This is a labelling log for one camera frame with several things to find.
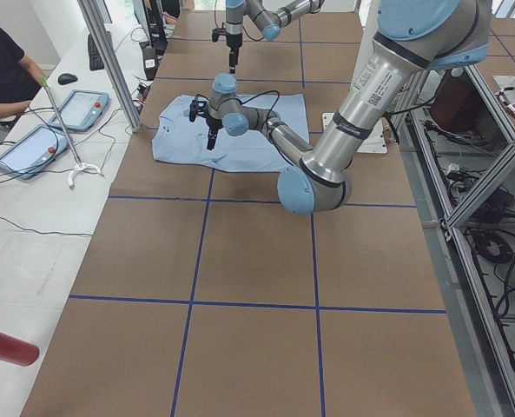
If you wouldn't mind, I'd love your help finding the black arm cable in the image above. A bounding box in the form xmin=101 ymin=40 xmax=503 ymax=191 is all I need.
xmin=213 ymin=0 xmax=258 ymax=40
xmin=234 ymin=89 xmax=281 ymax=127

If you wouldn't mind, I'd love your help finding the black keyboard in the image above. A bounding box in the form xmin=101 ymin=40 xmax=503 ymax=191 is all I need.
xmin=87 ymin=34 xmax=104 ymax=71

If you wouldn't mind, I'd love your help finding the person in black shirt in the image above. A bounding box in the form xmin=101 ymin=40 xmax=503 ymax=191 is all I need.
xmin=0 ymin=27 xmax=44 ymax=119

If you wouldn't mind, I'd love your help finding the light blue t-shirt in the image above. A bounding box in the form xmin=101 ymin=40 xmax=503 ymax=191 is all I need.
xmin=152 ymin=94 xmax=309 ymax=173

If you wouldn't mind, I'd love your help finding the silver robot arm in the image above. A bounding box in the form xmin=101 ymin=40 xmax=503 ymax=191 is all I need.
xmin=212 ymin=0 xmax=324 ymax=74
xmin=189 ymin=0 xmax=492 ymax=215

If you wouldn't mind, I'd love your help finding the blue teach pendant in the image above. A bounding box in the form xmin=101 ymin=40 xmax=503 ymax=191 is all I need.
xmin=0 ymin=125 xmax=68 ymax=180
xmin=58 ymin=89 xmax=109 ymax=133

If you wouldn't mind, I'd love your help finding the aluminium frame post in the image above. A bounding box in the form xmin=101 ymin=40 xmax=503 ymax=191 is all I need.
xmin=77 ymin=0 xmax=142 ymax=133

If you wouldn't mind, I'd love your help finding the black power adapter box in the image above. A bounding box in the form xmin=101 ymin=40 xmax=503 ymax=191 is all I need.
xmin=142 ymin=45 xmax=159 ymax=81

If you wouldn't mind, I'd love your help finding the silver reacher grabber stick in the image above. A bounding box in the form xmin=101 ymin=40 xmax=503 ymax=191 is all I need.
xmin=39 ymin=76 xmax=103 ymax=190

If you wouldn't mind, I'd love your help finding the red cylinder bottle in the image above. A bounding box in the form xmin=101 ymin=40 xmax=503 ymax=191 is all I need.
xmin=0 ymin=332 xmax=39 ymax=367

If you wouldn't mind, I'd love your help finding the black computer mouse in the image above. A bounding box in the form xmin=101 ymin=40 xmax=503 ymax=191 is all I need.
xmin=57 ymin=73 xmax=78 ymax=85

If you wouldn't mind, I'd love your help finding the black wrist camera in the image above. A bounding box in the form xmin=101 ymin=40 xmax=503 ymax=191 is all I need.
xmin=188 ymin=98 xmax=208 ymax=122
xmin=211 ymin=27 xmax=228 ymax=43

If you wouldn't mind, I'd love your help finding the far blue teach pendant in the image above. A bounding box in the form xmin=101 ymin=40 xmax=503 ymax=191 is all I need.
xmin=58 ymin=89 xmax=109 ymax=133

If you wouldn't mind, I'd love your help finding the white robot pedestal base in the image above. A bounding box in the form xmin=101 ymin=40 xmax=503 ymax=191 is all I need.
xmin=321 ymin=0 xmax=388 ymax=154

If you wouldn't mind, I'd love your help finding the aluminium frame rack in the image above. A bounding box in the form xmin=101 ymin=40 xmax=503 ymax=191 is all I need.
xmin=406 ymin=67 xmax=515 ymax=416

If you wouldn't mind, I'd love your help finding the near blue teach pendant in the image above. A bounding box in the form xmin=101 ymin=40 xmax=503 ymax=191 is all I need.
xmin=0 ymin=125 xmax=68 ymax=180

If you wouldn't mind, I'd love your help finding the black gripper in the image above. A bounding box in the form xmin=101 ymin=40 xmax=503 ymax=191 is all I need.
xmin=206 ymin=116 xmax=222 ymax=150
xmin=227 ymin=33 xmax=242 ymax=74

